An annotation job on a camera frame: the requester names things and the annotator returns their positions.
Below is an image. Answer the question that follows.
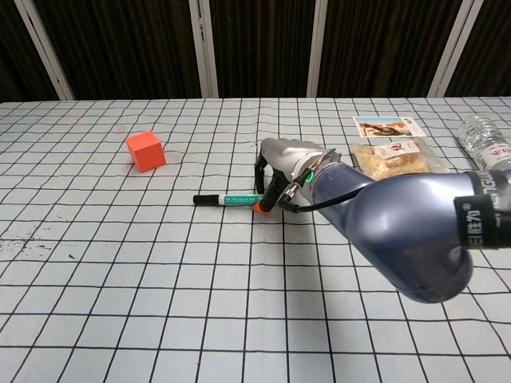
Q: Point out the right robot hand orange thumbtip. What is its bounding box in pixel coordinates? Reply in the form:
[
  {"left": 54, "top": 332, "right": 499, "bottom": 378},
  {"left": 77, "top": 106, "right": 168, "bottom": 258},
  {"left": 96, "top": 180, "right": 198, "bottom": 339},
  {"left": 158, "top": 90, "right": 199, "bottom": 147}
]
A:
[{"left": 254, "top": 137, "right": 340, "bottom": 215}]

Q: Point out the green white marker pen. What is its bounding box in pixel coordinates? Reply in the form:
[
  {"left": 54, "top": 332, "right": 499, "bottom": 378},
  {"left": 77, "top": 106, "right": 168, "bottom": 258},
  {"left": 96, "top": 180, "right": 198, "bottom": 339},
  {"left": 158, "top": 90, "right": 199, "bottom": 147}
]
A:
[{"left": 218, "top": 193, "right": 264, "bottom": 208}]

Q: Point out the photo postcard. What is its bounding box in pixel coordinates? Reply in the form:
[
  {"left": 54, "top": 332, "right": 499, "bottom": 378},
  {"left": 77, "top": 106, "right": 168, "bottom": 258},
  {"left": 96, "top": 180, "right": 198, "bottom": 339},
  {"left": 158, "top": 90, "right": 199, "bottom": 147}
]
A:
[{"left": 353, "top": 116, "right": 426, "bottom": 139}]

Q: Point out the clear snack bag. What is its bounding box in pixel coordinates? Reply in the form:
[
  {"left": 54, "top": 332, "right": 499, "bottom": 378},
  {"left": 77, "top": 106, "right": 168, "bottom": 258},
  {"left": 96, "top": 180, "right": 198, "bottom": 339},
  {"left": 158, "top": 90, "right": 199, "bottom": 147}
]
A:
[{"left": 351, "top": 136, "right": 446, "bottom": 180}]

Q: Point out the orange cube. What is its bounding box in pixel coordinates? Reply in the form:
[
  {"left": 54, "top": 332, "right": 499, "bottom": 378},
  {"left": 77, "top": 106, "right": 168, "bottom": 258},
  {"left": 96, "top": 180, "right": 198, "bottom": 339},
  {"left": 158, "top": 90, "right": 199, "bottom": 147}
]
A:
[{"left": 125, "top": 130, "right": 167, "bottom": 173}]

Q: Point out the checkered light blue tablecloth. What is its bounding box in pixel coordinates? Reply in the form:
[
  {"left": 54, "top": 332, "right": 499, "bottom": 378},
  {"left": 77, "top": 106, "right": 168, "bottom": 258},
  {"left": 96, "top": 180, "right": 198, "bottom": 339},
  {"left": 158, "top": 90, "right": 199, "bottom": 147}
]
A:
[{"left": 0, "top": 97, "right": 511, "bottom": 383}]

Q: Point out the clear plastic water bottle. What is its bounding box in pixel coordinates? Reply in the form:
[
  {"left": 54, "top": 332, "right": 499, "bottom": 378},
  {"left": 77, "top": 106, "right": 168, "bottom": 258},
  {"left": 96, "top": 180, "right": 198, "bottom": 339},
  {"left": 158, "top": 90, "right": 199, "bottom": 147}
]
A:
[{"left": 457, "top": 113, "right": 511, "bottom": 173}]

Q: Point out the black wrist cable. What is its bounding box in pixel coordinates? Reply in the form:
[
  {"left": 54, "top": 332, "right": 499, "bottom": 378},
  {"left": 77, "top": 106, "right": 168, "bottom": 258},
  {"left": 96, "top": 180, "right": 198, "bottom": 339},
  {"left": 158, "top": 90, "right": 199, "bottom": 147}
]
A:
[{"left": 279, "top": 185, "right": 374, "bottom": 213}]

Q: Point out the white metal frame post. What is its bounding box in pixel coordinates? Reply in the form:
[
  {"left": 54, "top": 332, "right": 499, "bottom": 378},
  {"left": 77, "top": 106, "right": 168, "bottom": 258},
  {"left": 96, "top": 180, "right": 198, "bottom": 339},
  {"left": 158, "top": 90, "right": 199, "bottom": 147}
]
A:
[
  {"left": 430, "top": 0, "right": 482, "bottom": 98},
  {"left": 306, "top": 0, "right": 329, "bottom": 98},
  {"left": 15, "top": 0, "right": 76, "bottom": 101},
  {"left": 188, "top": 0, "right": 220, "bottom": 98}
]

